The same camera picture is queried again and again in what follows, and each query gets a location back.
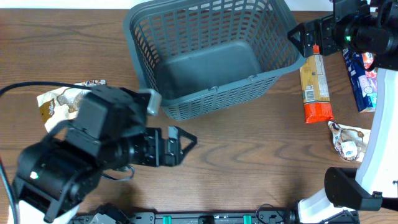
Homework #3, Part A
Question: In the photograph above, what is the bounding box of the blue Kleenex tissue pack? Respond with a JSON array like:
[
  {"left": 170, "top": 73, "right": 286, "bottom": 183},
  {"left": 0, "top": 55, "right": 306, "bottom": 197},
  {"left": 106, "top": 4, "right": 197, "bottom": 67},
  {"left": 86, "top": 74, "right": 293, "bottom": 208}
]
[{"left": 343, "top": 49, "right": 377, "bottom": 113}]

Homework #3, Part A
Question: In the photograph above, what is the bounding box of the orange spaghetti pasta package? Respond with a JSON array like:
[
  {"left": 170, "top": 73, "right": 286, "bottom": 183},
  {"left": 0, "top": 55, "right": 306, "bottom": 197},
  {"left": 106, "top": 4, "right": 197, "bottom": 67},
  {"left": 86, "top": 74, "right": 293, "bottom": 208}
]
[{"left": 300, "top": 45, "right": 334, "bottom": 124}]

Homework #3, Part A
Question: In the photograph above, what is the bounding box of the grey plastic laundry basket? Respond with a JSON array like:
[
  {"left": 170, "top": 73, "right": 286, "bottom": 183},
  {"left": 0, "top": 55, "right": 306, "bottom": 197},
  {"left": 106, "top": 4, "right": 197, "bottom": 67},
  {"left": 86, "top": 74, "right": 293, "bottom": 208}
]
[{"left": 123, "top": 0, "right": 305, "bottom": 121}]

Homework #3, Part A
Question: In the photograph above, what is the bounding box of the beige snack pouch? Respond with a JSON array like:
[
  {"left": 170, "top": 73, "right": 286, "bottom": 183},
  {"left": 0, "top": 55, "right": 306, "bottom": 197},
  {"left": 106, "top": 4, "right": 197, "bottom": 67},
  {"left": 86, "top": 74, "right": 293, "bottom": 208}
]
[
  {"left": 37, "top": 87, "right": 90, "bottom": 132},
  {"left": 328, "top": 121, "right": 371, "bottom": 162}
]

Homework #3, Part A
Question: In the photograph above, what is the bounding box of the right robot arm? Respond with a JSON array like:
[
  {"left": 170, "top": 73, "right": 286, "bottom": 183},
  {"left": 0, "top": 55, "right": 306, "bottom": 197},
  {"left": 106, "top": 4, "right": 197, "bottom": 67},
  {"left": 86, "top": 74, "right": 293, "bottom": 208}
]
[{"left": 287, "top": 0, "right": 397, "bottom": 223}]

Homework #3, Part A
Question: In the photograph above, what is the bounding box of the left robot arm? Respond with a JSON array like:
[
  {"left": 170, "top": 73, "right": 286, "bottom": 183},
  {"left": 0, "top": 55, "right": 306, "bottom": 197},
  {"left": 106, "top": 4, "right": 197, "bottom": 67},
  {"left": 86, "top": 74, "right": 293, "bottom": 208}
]
[{"left": 3, "top": 85, "right": 197, "bottom": 223}]

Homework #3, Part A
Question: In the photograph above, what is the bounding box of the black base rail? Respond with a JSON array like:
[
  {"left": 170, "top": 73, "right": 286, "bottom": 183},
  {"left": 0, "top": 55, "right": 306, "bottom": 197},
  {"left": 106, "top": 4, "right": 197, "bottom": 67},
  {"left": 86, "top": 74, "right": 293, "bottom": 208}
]
[{"left": 68, "top": 204, "right": 301, "bottom": 224}]

